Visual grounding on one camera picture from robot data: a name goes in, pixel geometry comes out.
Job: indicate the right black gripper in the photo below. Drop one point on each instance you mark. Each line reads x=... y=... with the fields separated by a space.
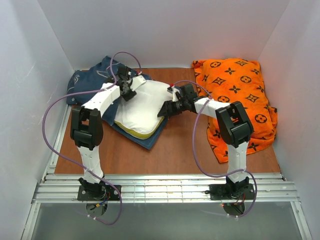
x=169 y=108

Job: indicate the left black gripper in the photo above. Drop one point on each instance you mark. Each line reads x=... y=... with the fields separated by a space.
x=127 y=92

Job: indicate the white pillow yellow edge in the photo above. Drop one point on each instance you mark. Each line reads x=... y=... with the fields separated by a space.
x=138 y=117

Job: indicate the dark blue pillowcase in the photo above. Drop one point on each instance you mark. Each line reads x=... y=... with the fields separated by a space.
x=93 y=79

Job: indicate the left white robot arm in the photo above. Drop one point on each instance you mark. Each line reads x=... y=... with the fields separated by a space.
x=87 y=125

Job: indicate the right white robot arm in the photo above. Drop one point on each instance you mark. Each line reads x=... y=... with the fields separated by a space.
x=234 y=126

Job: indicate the orange patterned blanket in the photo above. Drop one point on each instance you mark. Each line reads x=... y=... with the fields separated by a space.
x=235 y=79

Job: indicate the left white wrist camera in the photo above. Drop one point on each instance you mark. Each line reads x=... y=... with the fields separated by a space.
x=137 y=82

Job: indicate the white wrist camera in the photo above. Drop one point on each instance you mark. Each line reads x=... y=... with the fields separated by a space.
x=175 y=91
x=137 y=82

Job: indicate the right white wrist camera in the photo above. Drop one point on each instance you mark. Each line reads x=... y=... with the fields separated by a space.
x=175 y=91

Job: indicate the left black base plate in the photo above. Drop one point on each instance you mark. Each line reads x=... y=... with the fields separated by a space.
x=104 y=193

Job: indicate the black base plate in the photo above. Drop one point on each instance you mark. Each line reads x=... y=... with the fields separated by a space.
x=104 y=193
x=226 y=192

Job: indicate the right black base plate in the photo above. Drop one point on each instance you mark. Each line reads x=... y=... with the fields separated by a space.
x=226 y=192

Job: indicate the aluminium rail frame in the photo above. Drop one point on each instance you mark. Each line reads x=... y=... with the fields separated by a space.
x=155 y=188

